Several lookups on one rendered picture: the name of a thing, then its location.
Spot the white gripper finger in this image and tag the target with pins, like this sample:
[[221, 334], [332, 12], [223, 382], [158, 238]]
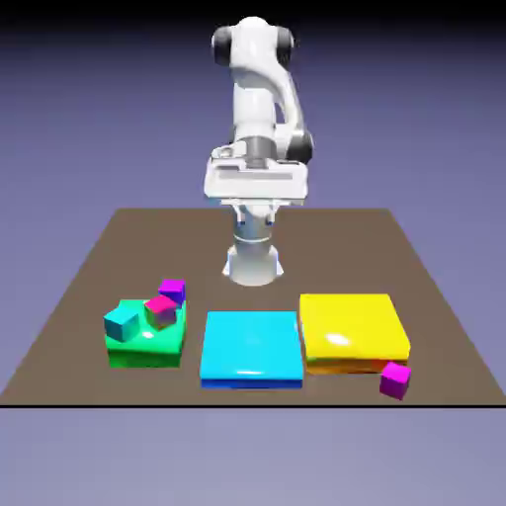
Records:
[[240, 215], [270, 215]]

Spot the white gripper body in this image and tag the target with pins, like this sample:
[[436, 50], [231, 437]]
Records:
[[257, 185]]

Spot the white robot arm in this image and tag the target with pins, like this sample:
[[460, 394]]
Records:
[[253, 99]]

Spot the small purple cube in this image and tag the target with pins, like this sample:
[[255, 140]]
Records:
[[173, 288]]

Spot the small pink cube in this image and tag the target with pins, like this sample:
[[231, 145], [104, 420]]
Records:
[[160, 310]]

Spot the small teal cube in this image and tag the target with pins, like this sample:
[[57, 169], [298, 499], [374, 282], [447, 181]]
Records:
[[120, 324]]

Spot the small magenta cube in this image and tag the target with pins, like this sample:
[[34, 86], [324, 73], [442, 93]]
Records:
[[394, 379]]

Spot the large cyan box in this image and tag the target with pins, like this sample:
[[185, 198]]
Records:
[[251, 344]]

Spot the large yellow box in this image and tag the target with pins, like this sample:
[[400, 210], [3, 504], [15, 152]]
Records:
[[352, 324]]

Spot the large green box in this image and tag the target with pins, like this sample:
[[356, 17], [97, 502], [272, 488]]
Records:
[[158, 348]]

